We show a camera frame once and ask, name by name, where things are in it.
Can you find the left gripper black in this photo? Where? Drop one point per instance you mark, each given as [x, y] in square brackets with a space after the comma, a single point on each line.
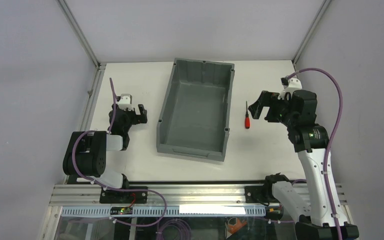
[135, 117]

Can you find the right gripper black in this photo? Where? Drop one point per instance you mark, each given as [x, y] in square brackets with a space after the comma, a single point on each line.
[272, 106]

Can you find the red handled screwdriver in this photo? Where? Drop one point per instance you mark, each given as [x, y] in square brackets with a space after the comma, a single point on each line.
[247, 123]

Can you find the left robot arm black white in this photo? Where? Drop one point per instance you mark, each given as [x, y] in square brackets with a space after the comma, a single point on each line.
[86, 153]

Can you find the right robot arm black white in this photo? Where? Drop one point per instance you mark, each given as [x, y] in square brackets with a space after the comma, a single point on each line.
[321, 218]

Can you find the grey plastic storage bin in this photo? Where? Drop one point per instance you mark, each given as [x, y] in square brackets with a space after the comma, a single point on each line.
[195, 113]

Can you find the orange object below table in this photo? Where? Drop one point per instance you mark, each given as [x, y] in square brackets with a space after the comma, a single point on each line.
[234, 224]

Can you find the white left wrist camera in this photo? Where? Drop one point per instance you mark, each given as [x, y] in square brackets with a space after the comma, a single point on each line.
[124, 102]

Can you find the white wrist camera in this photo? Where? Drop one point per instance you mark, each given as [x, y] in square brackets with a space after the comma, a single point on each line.
[289, 86]
[124, 102]

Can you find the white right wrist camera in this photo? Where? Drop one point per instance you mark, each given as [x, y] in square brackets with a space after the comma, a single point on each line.
[289, 86]

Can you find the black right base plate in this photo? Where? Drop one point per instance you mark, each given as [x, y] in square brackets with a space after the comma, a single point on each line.
[258, 194]

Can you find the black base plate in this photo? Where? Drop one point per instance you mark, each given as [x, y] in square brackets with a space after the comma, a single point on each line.
[258, 194]
[124, 195]

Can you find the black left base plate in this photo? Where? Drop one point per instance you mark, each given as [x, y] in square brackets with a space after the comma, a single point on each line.
[124, 195]

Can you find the white slotted cable duct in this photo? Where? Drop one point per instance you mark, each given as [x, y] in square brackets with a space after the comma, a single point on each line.
[185, 210]

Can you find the aluminium mounting rail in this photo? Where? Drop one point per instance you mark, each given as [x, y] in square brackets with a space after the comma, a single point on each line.
[174, 194]

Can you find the right aluminium frame post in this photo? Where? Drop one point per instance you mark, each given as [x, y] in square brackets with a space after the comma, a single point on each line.
[308, 35]

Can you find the aluminium frame post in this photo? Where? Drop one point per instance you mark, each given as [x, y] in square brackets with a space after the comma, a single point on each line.
[308, 35]
[63, 4]

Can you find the left aluminium frame post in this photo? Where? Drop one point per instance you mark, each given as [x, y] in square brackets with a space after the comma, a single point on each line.
[63, 4]

